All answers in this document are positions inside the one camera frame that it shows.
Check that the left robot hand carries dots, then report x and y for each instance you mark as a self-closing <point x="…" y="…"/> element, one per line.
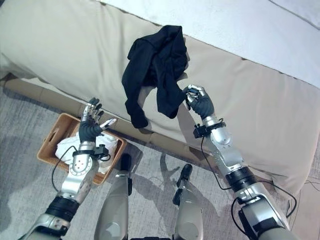
<point x="87" y="130"/>

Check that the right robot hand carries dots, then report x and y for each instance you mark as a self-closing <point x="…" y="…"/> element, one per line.
<point x="203" y="106"/>

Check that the black garment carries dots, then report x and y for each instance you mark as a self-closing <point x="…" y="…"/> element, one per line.
<point x="160" y="75"/>

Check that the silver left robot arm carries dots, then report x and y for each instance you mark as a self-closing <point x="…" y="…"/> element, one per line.
<point x="75" y="180"/>

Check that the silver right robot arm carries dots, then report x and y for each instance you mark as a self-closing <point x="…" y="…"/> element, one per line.
<point x="237" y="172"/>

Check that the brown wicker basket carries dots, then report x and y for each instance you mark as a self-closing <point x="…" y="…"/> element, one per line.
<point x="75" y="150"/>

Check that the white cloth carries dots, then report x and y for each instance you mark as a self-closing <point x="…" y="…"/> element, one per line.
<point x="105" y="145"/>

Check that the beige bed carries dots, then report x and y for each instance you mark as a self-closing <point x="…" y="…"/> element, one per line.
<point x="125" y="62"/>

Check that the white bed sheet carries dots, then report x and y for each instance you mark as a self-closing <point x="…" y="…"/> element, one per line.
<point x="237" y="30"/>

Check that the silver right robot leg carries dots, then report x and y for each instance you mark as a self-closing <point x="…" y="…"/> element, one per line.
<point x="187" y="207"/>

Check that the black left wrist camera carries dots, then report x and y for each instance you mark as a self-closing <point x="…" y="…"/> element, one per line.
<point x="100" y="149"/>

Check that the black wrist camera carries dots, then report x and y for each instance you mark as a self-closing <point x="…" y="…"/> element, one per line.
<point x="200" y="131"/>
<point x="100" y="149"/>

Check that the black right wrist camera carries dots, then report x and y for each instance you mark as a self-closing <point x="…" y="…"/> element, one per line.
<point x="200" y="131"/>

